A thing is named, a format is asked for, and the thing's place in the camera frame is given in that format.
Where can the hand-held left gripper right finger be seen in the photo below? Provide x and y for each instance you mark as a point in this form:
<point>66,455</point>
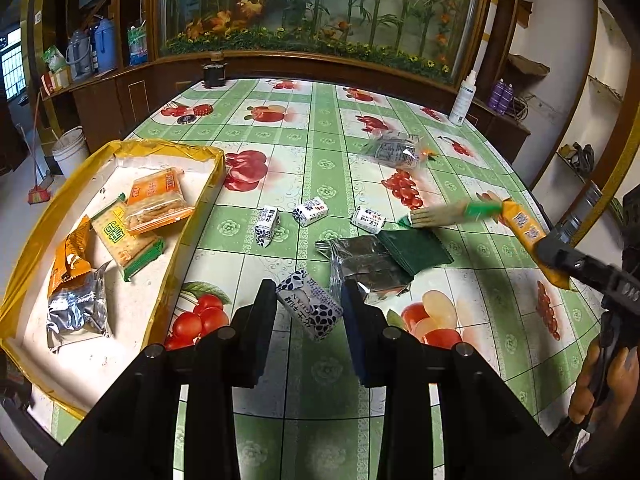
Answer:
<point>357,330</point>

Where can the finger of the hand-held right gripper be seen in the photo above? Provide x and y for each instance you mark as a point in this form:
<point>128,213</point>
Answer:
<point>570,262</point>

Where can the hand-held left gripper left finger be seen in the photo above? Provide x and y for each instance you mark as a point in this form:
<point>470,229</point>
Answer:
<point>260,330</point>

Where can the white black-dotted candy packet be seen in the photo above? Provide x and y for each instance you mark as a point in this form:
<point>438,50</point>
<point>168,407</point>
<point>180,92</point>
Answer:
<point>369,219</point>
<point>310,210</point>
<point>265,225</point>
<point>310,305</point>

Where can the yellow green-print cracker packet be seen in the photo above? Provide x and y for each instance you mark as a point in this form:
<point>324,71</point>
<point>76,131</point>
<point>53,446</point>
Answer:
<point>525,232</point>
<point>122,240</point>

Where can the silver foil packet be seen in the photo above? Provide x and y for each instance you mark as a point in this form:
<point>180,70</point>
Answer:
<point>77,310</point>
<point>375,272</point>

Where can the yellow-lined white tray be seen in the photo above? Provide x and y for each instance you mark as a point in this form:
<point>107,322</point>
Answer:
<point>125,320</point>

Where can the green-edged cracker packet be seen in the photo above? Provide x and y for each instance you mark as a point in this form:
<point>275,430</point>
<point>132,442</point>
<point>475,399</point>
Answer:
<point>440,214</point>

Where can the orange white-print cracker packet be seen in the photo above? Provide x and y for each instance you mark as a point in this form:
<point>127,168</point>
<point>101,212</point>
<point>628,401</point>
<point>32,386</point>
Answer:
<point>155,200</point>

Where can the orange crinkled snack packet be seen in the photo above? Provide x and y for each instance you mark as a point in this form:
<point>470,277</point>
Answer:
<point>70,255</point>

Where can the person's right hand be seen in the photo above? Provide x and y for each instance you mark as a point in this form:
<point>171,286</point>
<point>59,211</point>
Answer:
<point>585,395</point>

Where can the grey ribbed metal cylinder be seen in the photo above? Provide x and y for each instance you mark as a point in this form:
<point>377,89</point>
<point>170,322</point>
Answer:
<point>575,215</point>

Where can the dark green packet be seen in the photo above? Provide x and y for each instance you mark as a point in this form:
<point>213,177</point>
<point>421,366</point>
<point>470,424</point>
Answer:
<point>415,252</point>

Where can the green fruit-print tablecloth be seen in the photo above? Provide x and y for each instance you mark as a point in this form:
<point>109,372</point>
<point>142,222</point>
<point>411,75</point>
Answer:
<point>300,160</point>

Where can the purple spray can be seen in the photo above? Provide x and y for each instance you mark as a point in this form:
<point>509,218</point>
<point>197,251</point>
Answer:
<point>506,100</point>
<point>495,97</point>

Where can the small orange snack packet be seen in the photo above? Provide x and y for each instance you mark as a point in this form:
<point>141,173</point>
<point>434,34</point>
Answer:
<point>430,154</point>

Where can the clear grey-print snack packet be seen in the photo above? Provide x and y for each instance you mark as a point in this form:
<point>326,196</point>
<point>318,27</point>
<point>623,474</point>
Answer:
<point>392,152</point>

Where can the white spray bottle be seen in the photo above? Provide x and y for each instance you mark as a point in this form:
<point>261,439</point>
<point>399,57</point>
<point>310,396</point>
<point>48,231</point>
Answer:
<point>461,102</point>

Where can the white yellow-striped rolled scroll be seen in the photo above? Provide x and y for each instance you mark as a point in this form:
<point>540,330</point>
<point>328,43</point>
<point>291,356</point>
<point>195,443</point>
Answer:
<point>489,35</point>

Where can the white plastic bucket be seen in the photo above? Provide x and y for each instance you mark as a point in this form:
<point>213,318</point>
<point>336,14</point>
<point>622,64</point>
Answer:
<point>71,152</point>

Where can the red broom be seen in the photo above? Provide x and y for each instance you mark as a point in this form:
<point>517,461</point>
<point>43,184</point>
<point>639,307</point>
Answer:
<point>40,192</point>

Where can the dark glass jar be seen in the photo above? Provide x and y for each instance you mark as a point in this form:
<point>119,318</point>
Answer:
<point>215,74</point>

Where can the dark wooden sideboard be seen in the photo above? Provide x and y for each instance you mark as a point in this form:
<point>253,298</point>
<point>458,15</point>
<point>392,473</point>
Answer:
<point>150,90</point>

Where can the green white plastic bag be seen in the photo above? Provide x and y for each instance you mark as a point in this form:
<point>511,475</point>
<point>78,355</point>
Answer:
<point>137,45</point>

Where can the orange cardboard boxes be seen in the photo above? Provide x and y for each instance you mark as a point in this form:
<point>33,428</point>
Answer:
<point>56,81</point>

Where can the blue thermos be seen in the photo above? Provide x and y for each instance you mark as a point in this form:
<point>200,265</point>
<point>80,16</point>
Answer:
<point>105,45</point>

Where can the grey kettle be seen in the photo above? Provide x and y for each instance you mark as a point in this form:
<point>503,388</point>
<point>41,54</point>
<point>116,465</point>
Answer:
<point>80,57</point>

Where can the artificial flower glass display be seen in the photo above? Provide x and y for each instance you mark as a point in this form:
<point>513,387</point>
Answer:
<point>320,5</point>

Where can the small green white pouch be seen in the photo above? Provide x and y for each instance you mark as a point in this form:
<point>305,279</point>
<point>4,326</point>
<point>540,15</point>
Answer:
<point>54,59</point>

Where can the barred window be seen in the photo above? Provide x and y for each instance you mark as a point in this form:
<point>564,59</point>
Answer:
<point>12,65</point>

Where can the wooden wall shelf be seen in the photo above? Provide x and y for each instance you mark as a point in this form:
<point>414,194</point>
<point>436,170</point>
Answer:
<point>527,65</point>

